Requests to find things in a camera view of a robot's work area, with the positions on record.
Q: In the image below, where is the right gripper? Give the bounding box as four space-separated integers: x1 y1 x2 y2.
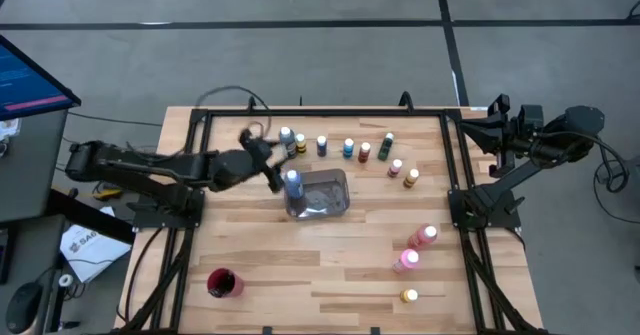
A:
459 93 546 154

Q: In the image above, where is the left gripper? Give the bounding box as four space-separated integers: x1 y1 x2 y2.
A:
238 128 285 195

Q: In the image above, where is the large blue paint bottle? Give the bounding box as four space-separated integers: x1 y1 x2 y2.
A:
283 168 305 202

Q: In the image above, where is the large teal paint bottle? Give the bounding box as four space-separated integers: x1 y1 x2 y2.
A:
278 126 298 159

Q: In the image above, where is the grey translucent plastic bin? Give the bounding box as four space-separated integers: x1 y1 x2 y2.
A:
283 168 351 221

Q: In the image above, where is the large coral paint bottle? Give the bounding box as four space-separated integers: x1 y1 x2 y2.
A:
407 224 439 250

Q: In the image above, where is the large pink paint bottle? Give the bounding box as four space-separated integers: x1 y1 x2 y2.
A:
392 248 420 275

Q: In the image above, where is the dark green paint bottle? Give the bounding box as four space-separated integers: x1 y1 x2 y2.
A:
377 131 396 162

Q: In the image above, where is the red plastic cup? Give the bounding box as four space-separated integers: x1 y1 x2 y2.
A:
207 268 245 300

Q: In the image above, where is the grey stand foot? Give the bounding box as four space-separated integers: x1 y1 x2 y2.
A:
597 154 640 186

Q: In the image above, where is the yellow tool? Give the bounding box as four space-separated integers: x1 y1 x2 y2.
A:
92 187 125 201

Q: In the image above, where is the white paper manual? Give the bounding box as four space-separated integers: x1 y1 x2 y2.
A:
59 206 133 284

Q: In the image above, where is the computer monitor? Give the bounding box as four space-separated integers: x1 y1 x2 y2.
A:
0 34 83 122

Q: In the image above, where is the black computer mouse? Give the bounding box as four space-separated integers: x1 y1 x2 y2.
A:
4 281 44 335

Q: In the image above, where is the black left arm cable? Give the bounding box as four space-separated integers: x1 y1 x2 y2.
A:
192 84 274 144

